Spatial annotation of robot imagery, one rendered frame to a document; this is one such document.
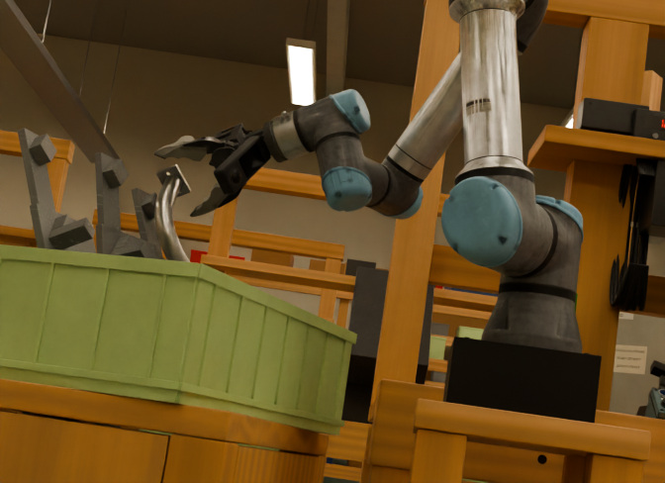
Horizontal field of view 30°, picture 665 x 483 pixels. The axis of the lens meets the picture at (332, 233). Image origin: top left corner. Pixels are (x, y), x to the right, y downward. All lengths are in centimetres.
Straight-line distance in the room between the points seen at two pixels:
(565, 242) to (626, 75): 117
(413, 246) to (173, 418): 139
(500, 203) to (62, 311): 61
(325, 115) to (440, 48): 96
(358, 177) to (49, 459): 70
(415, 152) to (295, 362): 43
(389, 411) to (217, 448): 72
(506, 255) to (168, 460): 57
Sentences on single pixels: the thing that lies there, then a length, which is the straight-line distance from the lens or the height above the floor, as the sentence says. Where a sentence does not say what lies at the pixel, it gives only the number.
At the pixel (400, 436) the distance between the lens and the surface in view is 218.
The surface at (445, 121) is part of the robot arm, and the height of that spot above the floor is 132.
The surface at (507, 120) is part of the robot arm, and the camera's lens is 182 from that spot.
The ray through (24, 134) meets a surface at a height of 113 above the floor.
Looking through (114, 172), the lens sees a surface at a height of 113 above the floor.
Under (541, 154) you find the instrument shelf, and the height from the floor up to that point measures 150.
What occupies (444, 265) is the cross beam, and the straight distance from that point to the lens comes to 291.
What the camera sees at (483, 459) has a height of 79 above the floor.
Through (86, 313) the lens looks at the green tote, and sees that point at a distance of 158.
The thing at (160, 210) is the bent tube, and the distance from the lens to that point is 205.
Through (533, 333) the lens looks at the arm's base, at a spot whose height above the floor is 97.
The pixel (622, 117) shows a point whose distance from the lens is 289.
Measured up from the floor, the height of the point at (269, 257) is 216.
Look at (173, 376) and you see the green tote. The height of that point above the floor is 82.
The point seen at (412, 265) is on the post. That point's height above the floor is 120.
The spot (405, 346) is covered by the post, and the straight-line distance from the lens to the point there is 279.
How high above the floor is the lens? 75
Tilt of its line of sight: 10 degrees up
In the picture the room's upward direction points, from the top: 8 degrees clockwise
